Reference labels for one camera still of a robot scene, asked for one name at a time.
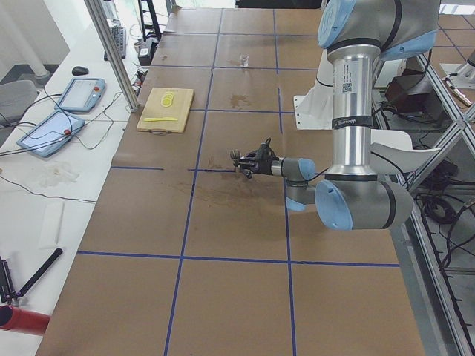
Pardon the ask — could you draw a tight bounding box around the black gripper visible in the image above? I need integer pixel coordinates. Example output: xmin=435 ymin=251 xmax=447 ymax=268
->
xmin=237 ymin=149 xmax=281 ymax=179

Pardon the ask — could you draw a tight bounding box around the steel double jigger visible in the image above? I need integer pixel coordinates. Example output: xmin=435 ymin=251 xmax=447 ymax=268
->
xmin=229 ymin=149 xmax=240 ymax=168

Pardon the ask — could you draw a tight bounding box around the clear glass beaker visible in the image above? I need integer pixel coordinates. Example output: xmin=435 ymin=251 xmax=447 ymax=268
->
xmin=240 ymin=54 xmax=249 ymax=68

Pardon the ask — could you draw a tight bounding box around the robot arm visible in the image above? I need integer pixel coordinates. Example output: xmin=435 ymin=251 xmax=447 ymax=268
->
xmin=230 ymin=1 xmax=440 ymax=231

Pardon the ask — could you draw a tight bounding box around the bamboo cutting board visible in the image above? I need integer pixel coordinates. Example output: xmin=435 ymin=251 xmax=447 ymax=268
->
xmin=137 ymin=88 xmax=194 ymax=134

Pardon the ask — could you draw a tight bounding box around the yellow plastic knife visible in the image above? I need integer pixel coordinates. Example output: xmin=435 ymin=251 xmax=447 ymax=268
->
xmin=143 ymin=116 xmax=178 ymax=122

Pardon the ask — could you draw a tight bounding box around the white chair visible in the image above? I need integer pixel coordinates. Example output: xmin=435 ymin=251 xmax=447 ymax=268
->
xmin=370 ymin=129 xmax=441 ymax=173

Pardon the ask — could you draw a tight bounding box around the black box on desk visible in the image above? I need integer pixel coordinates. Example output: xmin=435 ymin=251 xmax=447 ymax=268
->
xmin=137 ymin=37 xmax=159 ymax=66

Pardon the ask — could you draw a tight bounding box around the teach pendant far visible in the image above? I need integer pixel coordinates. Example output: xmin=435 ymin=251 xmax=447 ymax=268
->
xmin=55 ymin=77 xmax=105 ymax=113

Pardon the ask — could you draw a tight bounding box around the teach pendant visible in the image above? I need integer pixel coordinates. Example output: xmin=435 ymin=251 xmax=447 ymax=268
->
xmin=55 ymin=77 xmax=105 ymax=113
xmin=17 ymin=110 xmax=85 ymax=158

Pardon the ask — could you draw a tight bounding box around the black keyboard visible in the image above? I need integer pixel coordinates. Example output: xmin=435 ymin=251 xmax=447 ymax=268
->
xmin=109 ymin=26 xmax=127 ymax=59

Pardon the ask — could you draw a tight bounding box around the crumpled plastic wrap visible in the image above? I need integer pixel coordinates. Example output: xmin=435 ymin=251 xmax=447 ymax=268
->
xmin=38 ymin=162 xmax=80 ymax=188

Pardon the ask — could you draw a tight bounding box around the black computer mouse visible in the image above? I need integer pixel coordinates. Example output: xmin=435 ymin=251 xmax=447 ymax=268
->
xmin=71 ymin=66 xmax=89 ymax=76

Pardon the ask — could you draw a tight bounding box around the teach pendant near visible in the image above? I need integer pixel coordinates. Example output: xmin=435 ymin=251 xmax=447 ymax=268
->
xmin=17 ymin=110 xmax=85 ymax=158

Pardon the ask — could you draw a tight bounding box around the white foam strip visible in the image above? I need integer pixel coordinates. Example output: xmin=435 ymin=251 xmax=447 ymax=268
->
xmin=38 ymin=201 xmax=65 ymax=249

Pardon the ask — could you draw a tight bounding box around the black rod tool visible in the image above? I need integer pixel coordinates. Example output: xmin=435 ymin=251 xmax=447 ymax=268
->
xmin=16 ymin=248 xmax=63 ymax=297

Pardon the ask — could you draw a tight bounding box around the red cylinder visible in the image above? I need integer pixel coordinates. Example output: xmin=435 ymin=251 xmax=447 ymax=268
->
xmin=1 ymin=305 xmax=50 ymax=336

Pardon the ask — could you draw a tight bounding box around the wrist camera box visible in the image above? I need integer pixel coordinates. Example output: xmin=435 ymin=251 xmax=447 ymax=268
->
xmin=258 ymin=137 xmax=274 ymax=159

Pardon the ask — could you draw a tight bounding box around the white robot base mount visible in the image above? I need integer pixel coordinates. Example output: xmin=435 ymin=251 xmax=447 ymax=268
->
xmin=294 ymin=50 xmax=333 ymax=131

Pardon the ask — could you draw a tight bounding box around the aluminium frame post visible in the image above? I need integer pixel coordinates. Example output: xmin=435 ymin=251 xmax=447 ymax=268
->
xmin=84 ymin=0 xmax=139 ymax=113

